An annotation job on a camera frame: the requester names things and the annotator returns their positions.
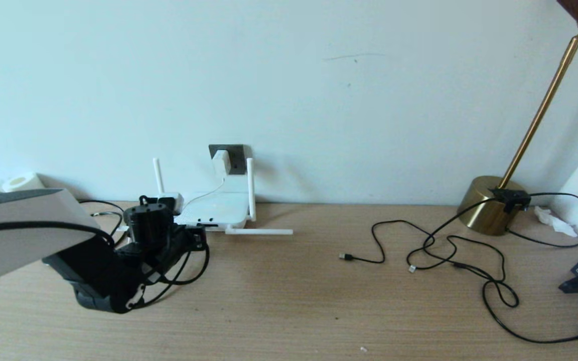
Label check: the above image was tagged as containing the white power adapter with cord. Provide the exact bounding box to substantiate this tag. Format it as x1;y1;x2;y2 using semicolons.
181;176;227;234

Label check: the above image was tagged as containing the black ethernet cable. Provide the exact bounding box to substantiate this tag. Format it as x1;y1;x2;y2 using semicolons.
76;201;204;307

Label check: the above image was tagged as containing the white router with antennas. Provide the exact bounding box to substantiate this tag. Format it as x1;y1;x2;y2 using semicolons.
153;157;295;235

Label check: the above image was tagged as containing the white paper roll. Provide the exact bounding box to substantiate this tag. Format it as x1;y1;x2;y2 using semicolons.
1;172;46;193

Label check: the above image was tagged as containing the brass desk lamp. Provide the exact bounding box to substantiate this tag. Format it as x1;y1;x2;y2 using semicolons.
458;0;578;236

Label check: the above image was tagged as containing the crumpled white tissue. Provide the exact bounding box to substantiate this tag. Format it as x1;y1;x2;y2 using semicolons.
534;206;578;238

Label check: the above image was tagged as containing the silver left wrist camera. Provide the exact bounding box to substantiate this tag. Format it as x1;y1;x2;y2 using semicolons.
156;193;184;215

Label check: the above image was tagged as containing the grey wall socket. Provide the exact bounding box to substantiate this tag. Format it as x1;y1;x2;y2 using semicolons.
209;144;246;175

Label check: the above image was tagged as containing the thin black USB cable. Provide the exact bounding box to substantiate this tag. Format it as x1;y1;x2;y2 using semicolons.
340;220;520;307

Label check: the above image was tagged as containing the black left wrist camera cable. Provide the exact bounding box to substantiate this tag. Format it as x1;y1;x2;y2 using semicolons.
0;195;211;286

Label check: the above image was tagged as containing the black cable with white tip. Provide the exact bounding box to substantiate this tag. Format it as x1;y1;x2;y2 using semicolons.
407;198;500;273

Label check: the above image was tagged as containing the black lamp cord switch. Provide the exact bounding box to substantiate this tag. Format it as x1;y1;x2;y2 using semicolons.
492;188;531;213

